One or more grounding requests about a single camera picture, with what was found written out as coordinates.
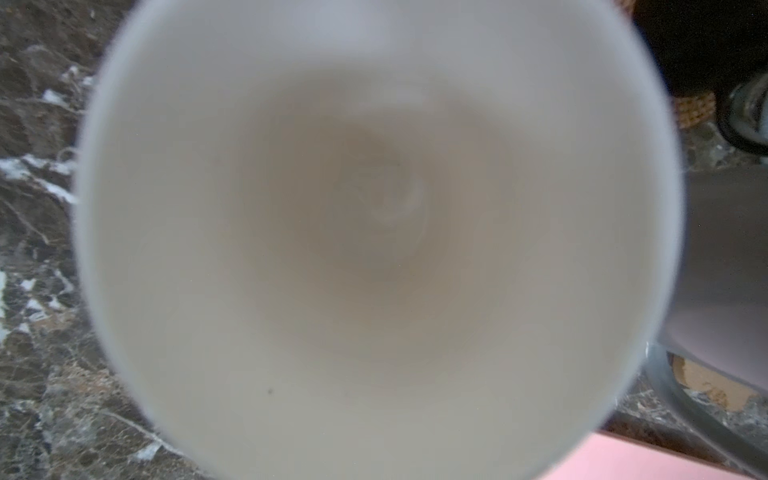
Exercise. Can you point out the white mug pink handle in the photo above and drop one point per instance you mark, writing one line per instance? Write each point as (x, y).
(377, 239)

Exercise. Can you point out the black mug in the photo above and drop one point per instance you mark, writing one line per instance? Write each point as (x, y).
(699, 44)

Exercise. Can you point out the woven rattan coaster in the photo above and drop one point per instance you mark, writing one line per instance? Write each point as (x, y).
(690, 111)

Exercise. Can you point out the pink plastic tray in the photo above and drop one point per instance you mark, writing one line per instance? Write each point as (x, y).
(609, 457)

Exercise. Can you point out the grey mug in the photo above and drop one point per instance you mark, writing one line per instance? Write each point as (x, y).
(718, 314)

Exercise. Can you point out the cork paw coaster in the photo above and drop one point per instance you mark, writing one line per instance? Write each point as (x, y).
(724, 392)

